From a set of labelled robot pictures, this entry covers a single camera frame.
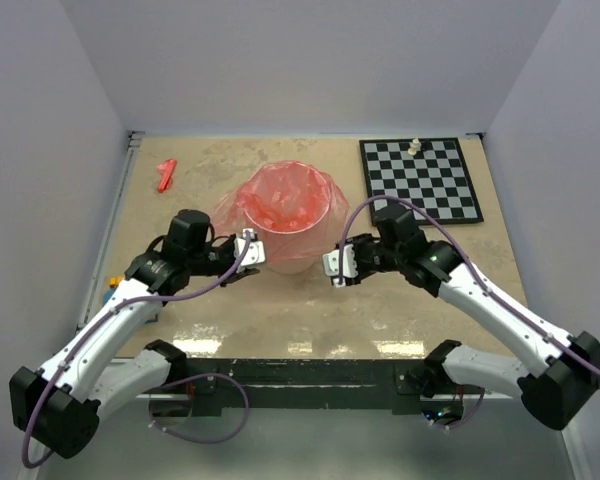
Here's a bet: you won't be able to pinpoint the red trash bag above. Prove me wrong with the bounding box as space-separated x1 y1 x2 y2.
211 161 349 263

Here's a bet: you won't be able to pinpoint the white trash bin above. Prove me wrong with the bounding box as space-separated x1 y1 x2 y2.
238 161 332 274

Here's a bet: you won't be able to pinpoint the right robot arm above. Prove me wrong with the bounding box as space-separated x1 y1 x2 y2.
332 198 600 431

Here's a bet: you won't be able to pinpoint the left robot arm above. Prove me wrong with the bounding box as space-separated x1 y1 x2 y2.
9 209 266 469

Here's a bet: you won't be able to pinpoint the black white chessboard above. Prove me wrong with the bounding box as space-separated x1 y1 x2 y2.
359 138 484 225

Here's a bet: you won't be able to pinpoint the small folded red bag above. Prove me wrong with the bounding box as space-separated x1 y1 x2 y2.
156 158 178 193

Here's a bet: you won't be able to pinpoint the yellow blue toy blocks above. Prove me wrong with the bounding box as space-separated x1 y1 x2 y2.
102 276 124 305

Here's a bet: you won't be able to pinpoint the white chess piece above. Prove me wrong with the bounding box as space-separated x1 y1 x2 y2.
408 138 422 155

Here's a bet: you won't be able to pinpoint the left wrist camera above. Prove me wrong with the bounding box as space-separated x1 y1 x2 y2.
234 228 266 273

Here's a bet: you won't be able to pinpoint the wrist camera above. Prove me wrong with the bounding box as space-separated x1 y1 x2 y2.
234 228 266 273
322 243 358 288

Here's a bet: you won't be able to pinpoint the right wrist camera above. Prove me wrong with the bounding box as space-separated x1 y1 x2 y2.
322 243 358 288

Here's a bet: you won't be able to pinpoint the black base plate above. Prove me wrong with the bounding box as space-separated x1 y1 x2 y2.
128 357 485 417

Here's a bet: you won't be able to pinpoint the aluminium left side rail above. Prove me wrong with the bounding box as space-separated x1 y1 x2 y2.
75 130 146 333

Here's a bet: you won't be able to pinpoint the aluminium rail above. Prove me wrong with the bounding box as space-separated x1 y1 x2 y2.
75 130 146 333
44 355 572 401

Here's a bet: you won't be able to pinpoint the aluminium front rail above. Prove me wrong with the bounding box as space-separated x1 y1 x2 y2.
44 355 572 401

